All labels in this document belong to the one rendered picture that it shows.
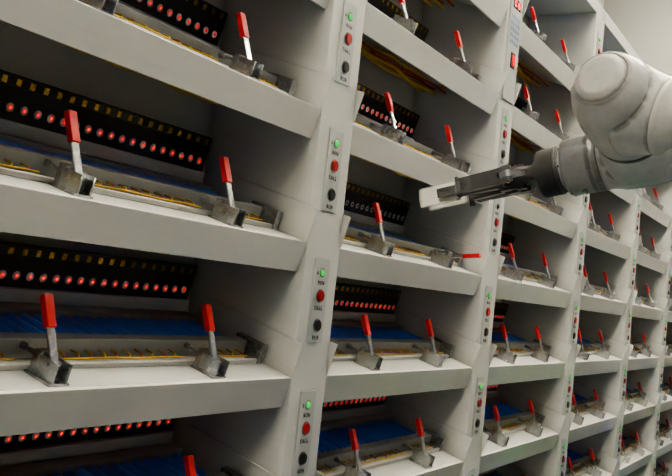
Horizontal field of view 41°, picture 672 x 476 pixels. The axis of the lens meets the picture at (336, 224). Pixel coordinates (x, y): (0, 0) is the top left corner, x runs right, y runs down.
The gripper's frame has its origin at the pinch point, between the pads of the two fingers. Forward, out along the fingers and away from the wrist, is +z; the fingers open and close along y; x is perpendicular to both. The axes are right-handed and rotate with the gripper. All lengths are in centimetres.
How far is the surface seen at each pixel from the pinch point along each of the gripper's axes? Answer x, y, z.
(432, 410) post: -35, 43, 26
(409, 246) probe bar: -3.6, 20.2, 16.1
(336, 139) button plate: 6.8, -22.7, 6.6
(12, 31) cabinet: 16, -66, 25
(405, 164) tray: 7.7, 3.2, 7.3
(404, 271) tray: -10.1, 6.6, 11.6
